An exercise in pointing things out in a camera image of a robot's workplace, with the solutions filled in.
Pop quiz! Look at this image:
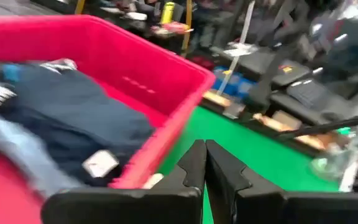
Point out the red plastic laundry bin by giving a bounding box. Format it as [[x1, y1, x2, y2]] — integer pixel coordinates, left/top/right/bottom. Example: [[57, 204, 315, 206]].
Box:
[[0, 14, 216, 224]]

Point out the blue box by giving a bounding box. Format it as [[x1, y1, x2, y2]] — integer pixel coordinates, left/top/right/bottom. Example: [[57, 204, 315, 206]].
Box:
[[213, 65, 256, 98]]

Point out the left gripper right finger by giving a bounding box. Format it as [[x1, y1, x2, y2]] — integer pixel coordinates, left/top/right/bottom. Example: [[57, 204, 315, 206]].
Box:
[[205, 139, 287, 224]]

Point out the light blue denim garment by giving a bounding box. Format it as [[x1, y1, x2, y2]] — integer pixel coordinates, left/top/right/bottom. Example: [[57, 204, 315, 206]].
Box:
[[0, 77, 83, 198]]

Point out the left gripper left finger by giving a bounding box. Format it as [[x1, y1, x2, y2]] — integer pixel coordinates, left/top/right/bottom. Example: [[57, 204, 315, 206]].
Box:
[[152, 139, 207, 224]]

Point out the clear spray bottle white nozzle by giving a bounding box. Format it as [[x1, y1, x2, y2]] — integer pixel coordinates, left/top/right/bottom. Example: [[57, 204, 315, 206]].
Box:
[[310, 111, 358, 193]]

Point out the yellow bottle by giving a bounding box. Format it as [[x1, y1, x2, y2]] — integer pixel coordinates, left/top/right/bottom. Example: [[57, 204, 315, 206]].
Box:
[[160, 1, 176, 24]]

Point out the dark navy cloth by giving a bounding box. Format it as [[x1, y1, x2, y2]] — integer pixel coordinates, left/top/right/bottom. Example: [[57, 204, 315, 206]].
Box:
[[0, 67, 155, 187]]

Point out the green table mat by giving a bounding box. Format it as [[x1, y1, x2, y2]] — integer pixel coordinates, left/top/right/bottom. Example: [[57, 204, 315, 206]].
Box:
[[158, 105, 354, 224]]

